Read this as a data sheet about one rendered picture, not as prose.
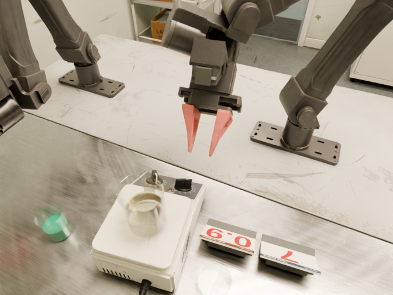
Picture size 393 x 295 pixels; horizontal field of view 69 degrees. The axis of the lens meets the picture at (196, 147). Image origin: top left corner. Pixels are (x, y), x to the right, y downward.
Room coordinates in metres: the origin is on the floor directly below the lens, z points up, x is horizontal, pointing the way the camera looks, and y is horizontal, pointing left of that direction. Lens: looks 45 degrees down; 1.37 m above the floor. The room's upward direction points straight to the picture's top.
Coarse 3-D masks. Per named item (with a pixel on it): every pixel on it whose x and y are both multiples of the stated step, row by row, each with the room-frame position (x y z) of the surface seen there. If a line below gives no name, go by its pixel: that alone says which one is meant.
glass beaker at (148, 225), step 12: (132, 180) 0.25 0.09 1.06; (144, 180) 0.25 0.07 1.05; (156, 180) 0.24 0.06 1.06; (120, 192) 0.23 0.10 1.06; (132, 192) 0.24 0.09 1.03; (156, 192) 0.25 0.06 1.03; (120, 204) 0.20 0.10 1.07; (132, 216) 0.19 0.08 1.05; (144, 216) 0.19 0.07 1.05; (156, 216) 0.20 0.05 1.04; (132, 228) 0.20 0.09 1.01; (144, 228) 0.19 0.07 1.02; (156, 228) 0.20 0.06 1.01
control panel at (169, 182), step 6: (168, 180) 0.34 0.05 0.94; (174, 180) 0.34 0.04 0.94; (168, 186) 0.32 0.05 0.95; (192, 186) 0.33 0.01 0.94; (198, 186) 0.33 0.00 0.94; (168, 192) 0.29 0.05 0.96; (174, 192) 0.30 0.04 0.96; (180, 192) 0.30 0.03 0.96; (186, 192) 0.30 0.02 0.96; (192, 192) 0.30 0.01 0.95; (198, 192) 0.30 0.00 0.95; (192, 198) 0.28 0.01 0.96
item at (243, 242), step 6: (210, 228) 0.25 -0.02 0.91; (204, 234) 0.23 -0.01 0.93; (210, 234) 0.23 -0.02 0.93; (216, 234) 0.24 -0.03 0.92; (222, 234) 0.24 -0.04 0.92; (228, 234) 0.24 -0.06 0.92; (234, 234) 0.24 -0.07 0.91; (222, 240) 0.22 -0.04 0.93; (228, 240) 0.22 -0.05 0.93; (234, 240) 0.22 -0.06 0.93; (240, 240) 0.23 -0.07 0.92; (246, 240) 0.23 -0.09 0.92; (252, 240) 0.23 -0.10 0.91; (246, 246) 0.21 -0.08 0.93; (252, 246) 0.21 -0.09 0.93
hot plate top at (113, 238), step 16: (112, 208) 0.25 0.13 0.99; (176, 208) 0.25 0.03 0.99; (112, 224) 0.22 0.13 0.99; (176, 224) 0.22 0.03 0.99; (96, 240) 0.19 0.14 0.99; (112, 240) 0.19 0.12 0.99; (128, 240) 0.19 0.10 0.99; (144, 240) 0.19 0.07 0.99; (160, 240) 0.19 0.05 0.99; (176, 240) 0.19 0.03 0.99; (128, 256) 0.17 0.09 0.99; (144, 256) 0.17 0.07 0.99; (160, 256) 0.17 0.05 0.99
